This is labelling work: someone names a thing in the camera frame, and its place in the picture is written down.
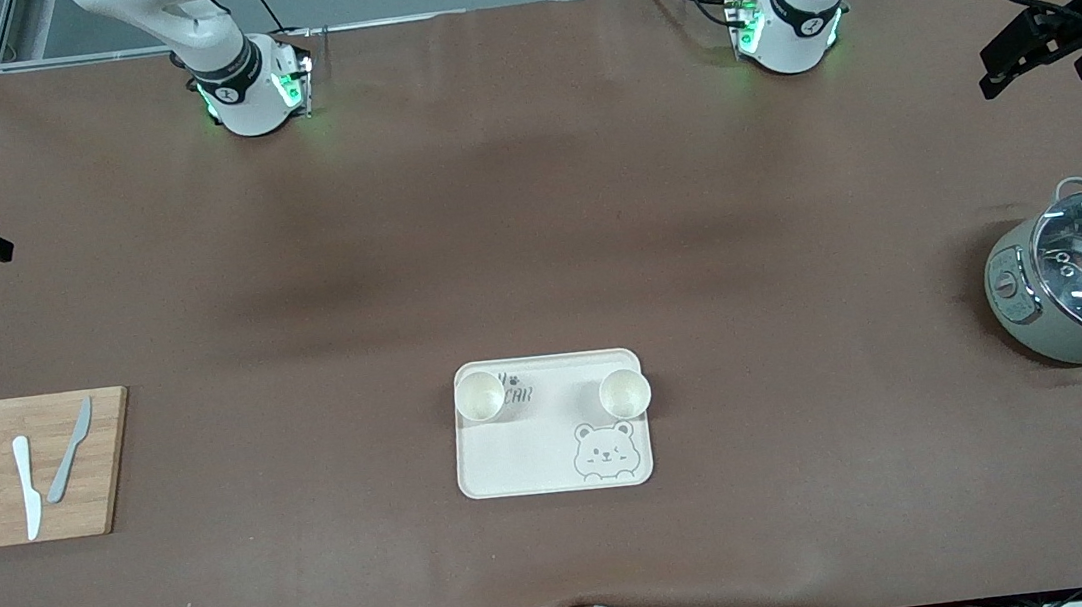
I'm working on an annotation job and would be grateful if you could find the white IKEA cup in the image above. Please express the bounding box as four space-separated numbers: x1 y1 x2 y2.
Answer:
452 368 511 427
596 365 656 424

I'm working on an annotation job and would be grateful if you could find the grey plastic knife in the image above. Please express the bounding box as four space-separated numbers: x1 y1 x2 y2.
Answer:
36 395 104 505

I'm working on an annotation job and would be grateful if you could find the white plastic knife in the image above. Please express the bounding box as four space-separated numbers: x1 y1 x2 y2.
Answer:
10 434 47 543

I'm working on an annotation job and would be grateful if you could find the grey-green electric cooking pot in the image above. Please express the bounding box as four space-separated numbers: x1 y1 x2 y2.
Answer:
974 176 1082 385

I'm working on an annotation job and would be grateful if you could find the wooden cutting board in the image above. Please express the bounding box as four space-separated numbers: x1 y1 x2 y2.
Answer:
0 385 143 548

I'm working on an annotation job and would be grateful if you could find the cream bear print tray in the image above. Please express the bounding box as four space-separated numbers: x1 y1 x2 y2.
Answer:
445 344 656 504

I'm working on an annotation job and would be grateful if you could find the black right arm base cable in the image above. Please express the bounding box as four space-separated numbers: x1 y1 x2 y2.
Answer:
242 0 313 46

